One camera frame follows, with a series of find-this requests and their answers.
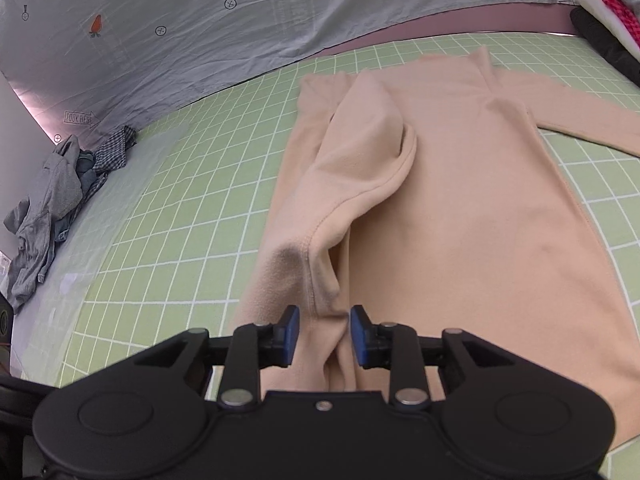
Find beige long-sleeve shirt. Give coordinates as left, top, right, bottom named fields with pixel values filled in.
left=235, top=48, right=639, bottom=444

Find green grid cutting mat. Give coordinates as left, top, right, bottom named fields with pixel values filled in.
left=54, top=31, right=640, bottom=480

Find grey hoodie sweatshirt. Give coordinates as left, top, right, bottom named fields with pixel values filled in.
left=3, top=136, right=82, bottom=312

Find blue plaid checked shirt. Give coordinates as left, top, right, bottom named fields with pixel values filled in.
left=93, top=126, right=137, bottom=174

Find blue denim jeans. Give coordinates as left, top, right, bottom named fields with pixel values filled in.
left=52, top=150, right=108, bottom=245

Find grey carrot-print backdrop sheet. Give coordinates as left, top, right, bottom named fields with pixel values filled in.
left=1, top=0, right=570, bottom=144

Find folded black garment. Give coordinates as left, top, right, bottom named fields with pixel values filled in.
left=570, top=8, right=640, bottom=86

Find folded red checked garment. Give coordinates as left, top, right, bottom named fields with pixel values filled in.
left=602, top=0, right=640, bottom=42

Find folded white garment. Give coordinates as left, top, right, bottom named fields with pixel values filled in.
left=575, top=0, right=639, bottom=61

